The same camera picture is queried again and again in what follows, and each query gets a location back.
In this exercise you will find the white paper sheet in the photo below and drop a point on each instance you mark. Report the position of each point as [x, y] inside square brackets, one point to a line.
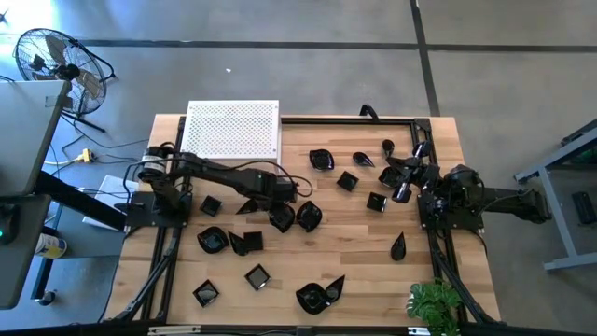
[109, 189]

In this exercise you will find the black floor fan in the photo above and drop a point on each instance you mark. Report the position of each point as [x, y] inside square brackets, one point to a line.
[65, 72]

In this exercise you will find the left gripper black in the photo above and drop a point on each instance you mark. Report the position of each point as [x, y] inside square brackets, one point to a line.
[285, 190]

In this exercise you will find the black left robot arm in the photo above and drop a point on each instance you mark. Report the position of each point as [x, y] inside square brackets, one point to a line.
[219, 170]

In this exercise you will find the desk leg with caster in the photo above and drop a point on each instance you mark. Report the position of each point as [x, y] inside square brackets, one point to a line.
[44, 280]

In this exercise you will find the grey metal table frame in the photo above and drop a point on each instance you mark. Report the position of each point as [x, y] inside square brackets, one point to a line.
[557, 214]

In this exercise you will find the white perforated metal shelf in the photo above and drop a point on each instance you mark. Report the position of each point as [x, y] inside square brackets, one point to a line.
[228, 130]

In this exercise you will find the yellow blue can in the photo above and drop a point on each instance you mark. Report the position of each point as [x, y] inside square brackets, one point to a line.
[51, 247]

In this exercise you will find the black curved bracket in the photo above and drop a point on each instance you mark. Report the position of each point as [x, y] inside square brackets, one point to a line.
[368, 111]

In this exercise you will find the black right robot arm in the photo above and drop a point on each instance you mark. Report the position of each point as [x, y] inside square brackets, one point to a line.
[513, 203]

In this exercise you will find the black bowl front centre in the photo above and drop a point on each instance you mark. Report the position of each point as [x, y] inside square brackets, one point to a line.
[311, 298]

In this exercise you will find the grey desk top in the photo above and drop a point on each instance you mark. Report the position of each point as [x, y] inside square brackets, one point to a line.
[23, 135]

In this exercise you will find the black floor device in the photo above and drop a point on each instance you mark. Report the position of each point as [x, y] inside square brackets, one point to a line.
[583, 207]

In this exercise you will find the black desk beam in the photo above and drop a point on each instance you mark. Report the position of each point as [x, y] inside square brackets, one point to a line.
[105, 214]

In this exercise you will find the green artificial plant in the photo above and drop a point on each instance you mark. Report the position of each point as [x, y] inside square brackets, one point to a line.
[434, 303]

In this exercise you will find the black device green light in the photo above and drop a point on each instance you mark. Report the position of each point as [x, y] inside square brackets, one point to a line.
[7, 224]

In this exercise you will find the black aluminium table frame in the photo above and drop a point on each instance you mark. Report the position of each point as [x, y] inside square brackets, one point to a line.
[350, 121]

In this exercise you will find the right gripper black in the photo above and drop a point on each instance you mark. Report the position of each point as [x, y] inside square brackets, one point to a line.
[422, 172]

